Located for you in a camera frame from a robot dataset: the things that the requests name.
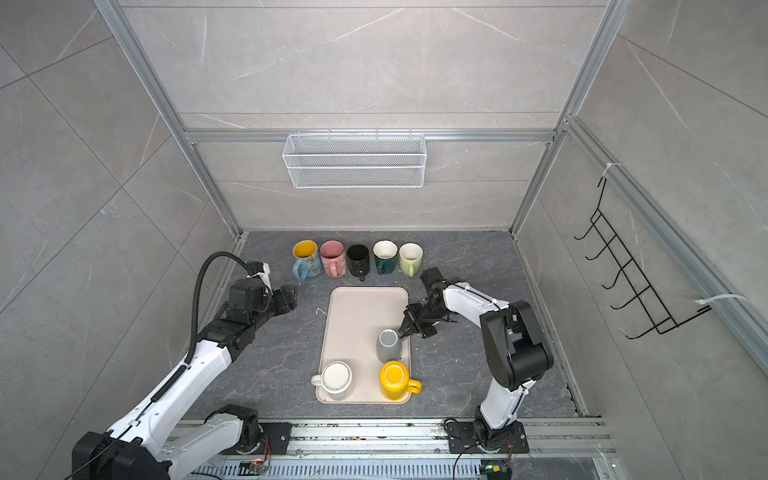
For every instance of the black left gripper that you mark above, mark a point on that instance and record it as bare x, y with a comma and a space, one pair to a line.
284, 299

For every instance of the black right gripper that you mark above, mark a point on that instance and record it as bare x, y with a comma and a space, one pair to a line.
411, 319

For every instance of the grey mug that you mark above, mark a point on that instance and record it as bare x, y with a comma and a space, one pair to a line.
388, 346

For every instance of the blue mug yellow inside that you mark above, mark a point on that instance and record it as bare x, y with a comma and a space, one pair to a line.
308, 263

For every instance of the pink patterned mug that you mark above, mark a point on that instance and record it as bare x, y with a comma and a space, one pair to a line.
333, 258

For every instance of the light green mug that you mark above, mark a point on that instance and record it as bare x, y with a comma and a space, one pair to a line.
410, 256

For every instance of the dark green mug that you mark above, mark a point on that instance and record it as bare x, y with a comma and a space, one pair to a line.
385, 256

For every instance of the black mug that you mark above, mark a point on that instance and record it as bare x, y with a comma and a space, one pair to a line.
358, 261

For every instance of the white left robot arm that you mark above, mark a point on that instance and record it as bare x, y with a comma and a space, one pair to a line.
138, 446

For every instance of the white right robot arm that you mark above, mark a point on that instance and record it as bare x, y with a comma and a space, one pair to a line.
516, 350

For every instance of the white mug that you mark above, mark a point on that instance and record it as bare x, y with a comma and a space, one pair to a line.
336, 380

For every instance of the beige tray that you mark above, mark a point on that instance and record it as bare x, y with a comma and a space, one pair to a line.
356, 317

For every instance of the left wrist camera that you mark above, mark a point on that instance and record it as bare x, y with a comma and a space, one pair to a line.
261, 270

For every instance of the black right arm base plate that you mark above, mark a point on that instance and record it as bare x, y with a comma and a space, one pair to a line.
462, 438

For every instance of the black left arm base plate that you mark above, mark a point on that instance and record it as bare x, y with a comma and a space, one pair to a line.
276, 438

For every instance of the white wire mesh basket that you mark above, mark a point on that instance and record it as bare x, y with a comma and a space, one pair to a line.
361, 160

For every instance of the black wire hook rack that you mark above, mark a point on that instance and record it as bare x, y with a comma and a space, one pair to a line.
629, 271

